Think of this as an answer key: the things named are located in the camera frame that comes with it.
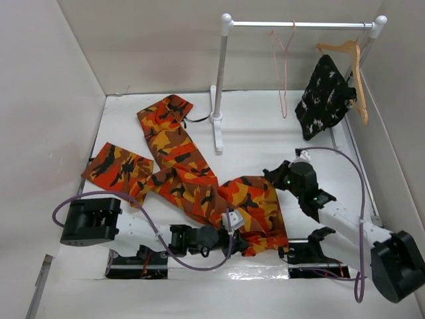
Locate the black white patterned garment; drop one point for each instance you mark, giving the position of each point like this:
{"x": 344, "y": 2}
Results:
{"x": 326, "y": 99}

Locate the orange camouflage trousers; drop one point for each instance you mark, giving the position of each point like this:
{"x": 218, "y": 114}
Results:
{"x": 179, "y": 173}

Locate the white metal clothes rack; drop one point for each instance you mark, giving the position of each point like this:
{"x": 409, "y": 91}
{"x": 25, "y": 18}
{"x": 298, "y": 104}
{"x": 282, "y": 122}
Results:
{"x": 373, "y": 28}

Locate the wooden clothes hanger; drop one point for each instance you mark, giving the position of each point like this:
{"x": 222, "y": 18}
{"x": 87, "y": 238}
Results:
{"x": 353, "y": 50}

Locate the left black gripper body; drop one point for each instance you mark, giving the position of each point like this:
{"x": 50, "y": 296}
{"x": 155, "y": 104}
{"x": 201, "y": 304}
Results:
{"x": 222, "y": 242}

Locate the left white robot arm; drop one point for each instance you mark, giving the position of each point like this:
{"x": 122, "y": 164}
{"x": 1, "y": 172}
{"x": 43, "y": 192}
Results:
{"x": 101, "y": 221}

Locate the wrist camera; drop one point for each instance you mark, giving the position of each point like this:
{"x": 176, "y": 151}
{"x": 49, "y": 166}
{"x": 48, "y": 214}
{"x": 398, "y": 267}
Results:
{"x": 302, "y": 156}
{"x": 232, "y": 220}

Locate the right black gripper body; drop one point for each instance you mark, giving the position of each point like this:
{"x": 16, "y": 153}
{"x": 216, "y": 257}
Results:
{"x": 283, "y": 180}

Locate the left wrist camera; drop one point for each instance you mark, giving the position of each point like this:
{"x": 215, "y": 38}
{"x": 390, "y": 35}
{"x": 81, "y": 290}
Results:
{"x": 232, "y": 220}

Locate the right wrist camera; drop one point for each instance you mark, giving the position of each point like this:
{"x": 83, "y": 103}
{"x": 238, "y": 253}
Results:
{"x": 302, "y": 156}

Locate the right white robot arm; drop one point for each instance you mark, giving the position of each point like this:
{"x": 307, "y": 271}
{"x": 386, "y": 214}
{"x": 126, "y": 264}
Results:
{"x": 391, "y": 260}

